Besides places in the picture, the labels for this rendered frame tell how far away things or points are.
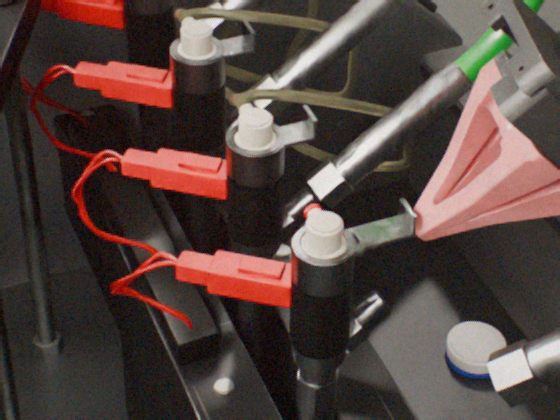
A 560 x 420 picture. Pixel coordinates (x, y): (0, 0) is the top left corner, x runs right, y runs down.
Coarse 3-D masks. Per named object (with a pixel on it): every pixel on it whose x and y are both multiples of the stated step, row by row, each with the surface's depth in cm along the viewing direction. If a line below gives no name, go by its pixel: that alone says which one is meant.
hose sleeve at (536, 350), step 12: (540, 336) 50; (552, 336) 50; (528, 348) 50; (540, 348) 50; (552, 348) 50; (528, 360) 50; (540, 360) 50; (552, 360) 50; (540, 372) 50; (552, 372) 50; (552, 384) 50
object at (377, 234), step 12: (396, 216) 59; (360, 228) 58; (372, 228) 58; (384, 228) 58; (396, 228) 58; (360, 240) 58; (372, 240) 58; (384, 240) 58; (396, 240) 58; (360, 252) 57
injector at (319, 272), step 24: (312, 264) 56; (336, 264) 56; (312, 288) 57; (336, 288) 57; (312, 312) 58; (336, 312) 58; (360, 312) 61; (384, 312) 61; (312, 336) 59; (336, 336) 59; (360, 336) 61; (312, 360) 60; (336, 360) 60; (312, 384) 61; (336, 384) 63; (312, 408) 62
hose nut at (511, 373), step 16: (496, 352) 51; (512, 352) 50; (496, 368) 50; (512, 368) 50; (528, 368) 50; (496, 384) 50; (512, 384) 50; (528, 384) 50; (544, 384) 51; (512, 400) 50
